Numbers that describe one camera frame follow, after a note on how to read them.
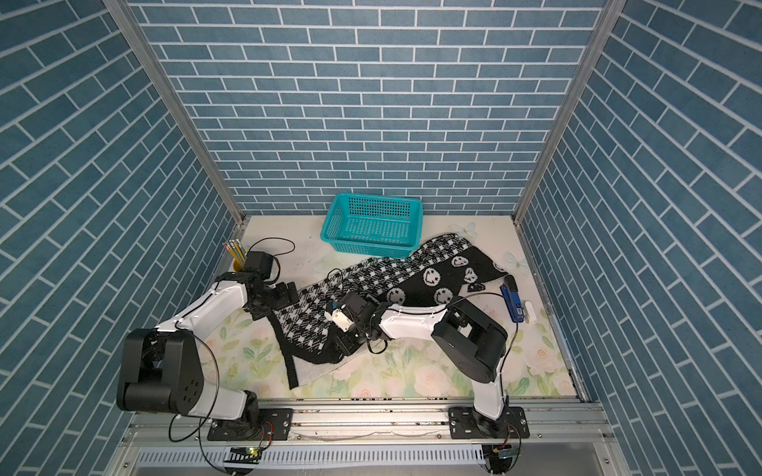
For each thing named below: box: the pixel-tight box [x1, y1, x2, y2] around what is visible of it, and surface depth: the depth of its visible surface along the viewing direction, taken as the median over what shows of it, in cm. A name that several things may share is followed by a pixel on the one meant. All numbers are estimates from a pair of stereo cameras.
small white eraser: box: [523, 300, 538, 325], surface depth 93 cm
